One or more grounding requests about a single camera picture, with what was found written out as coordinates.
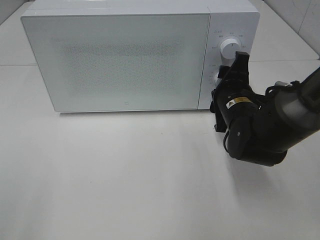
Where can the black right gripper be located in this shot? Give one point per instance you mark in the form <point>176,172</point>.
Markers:
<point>233,100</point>

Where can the white microwave knob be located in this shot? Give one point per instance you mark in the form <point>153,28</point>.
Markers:
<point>229,47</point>
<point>216,80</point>

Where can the white microwave door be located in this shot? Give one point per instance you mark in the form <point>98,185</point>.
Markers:
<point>120,62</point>

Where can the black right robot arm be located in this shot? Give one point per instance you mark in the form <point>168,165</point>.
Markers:
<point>261,128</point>

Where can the white microwave oven body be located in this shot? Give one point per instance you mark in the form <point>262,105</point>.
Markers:
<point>227,18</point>

